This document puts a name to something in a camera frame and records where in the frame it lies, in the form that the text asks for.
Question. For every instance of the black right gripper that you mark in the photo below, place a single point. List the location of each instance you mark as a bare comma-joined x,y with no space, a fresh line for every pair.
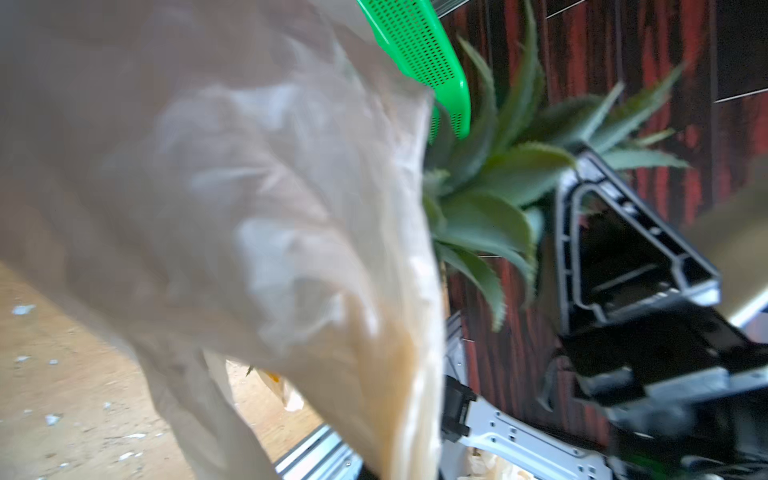
684,391

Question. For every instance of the yellow pineapple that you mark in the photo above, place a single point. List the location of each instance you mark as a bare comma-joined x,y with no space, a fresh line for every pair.
481,193

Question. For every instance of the white plastic bag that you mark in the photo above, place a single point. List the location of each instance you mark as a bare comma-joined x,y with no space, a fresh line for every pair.
202,180

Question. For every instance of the green plastic basket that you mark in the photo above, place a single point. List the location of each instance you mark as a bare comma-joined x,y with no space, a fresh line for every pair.
410,32

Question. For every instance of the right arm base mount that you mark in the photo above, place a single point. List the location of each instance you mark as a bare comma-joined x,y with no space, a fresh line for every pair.
470,421

